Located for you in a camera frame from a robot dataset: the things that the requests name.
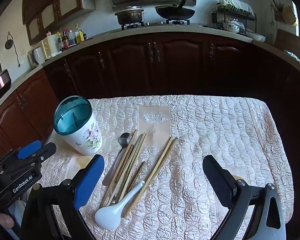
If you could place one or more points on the black wok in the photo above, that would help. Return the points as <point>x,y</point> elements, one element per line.
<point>175,13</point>

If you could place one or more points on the wall-mounted utensil basket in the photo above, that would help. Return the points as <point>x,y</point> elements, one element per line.
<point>278,13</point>

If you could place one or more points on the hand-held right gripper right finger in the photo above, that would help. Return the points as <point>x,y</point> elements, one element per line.
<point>218,180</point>

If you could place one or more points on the cream quilted tablecloth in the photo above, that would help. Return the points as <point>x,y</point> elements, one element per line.
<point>202,142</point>

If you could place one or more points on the white paper roll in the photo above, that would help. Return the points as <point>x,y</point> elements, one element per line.
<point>53,43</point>

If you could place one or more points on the gas stove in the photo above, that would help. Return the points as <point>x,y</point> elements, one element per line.
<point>155,24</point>

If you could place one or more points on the brown wooden base cabinets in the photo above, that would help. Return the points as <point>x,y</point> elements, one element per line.
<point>180,67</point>

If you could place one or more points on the yellow oil bottle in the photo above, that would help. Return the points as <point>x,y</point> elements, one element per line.
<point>78,36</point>

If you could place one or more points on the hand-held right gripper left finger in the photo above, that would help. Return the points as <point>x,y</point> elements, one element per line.
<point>90,180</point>

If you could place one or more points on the dark cooking pot with lid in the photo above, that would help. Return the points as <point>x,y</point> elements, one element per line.
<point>128,17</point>

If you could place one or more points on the wooden cutting board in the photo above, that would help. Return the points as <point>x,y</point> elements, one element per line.
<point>288,42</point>

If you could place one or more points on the clear-capped sauce bottle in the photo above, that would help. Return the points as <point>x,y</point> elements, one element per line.
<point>72,38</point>

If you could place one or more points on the floral white utensil holder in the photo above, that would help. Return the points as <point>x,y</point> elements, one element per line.
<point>85,135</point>

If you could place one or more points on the person's grey clothing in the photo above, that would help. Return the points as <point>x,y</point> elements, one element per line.
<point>17,212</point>

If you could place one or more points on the grey stone countertop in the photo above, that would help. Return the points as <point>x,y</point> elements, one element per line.
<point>110,33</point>

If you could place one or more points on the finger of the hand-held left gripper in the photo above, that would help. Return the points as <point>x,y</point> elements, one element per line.
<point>28,150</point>
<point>48,150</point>

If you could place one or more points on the white ceramic soup spoon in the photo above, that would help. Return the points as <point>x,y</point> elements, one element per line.
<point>112,211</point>

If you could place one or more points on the purple rice cooker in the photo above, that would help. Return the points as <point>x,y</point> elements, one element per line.
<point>1,81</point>

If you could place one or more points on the person's left hand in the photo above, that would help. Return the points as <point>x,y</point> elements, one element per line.
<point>5,220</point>

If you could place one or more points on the white cloth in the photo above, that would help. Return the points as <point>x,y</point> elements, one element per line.
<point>240,5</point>

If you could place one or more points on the metal spoon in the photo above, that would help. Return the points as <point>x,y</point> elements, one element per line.
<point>122,141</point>

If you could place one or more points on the brown wooden wall cabinet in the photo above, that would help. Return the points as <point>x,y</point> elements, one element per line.
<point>65,3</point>

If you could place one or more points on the stack of white bowls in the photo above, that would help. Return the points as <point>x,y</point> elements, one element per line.
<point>256,37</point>

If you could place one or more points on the black spatula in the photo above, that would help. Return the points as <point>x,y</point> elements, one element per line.
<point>181,3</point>

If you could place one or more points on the dark sauce bottle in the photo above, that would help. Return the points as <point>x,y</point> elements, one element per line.
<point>65,40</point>

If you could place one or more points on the floral ceramic bowl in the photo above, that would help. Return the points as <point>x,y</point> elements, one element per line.
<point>233,27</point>

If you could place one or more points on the pale yellow hanging object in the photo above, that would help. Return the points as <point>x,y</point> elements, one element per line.
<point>290,15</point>

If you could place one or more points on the white wall socket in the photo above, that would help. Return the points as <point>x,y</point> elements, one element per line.
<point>22,52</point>

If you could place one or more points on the beige microwave oven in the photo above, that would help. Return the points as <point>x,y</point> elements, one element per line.
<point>43,51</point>

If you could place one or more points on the teal cloth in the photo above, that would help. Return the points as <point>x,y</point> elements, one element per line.
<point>292,55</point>

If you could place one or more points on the pile of bamboo chopsticks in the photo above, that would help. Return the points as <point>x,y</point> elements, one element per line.
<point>132,160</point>

